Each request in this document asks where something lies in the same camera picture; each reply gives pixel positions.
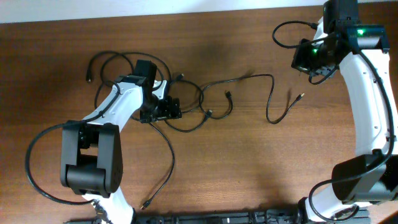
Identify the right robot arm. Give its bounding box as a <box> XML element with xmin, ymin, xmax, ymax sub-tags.
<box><xmin>292</xmin><ymin>1</ymin><xmax>397</xmax><ymax>223</ymax></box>

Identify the black micro USB cable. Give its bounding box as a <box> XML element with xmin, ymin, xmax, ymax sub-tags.
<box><xmin>130</xmin><ymin>114</ymin><xmax>176</xmax><ymax>210</ymax></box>

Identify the right camera black cable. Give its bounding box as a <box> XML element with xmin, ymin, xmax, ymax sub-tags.
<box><xmin>272</xmin><ymin>20</ymin><xmax>396</xmax><ymax>223</ymax></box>

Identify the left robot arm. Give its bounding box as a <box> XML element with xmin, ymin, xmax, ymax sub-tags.
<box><xmin>60</xmin><ymin>60</ymin><xmax>182</xmax><ymax>223</ymax></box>

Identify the black USB cable thin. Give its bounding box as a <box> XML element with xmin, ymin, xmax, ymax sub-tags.
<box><xmin>198</xmin><ymin>73</ymin><xmax>305</xmax><ymax>125</ymax></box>

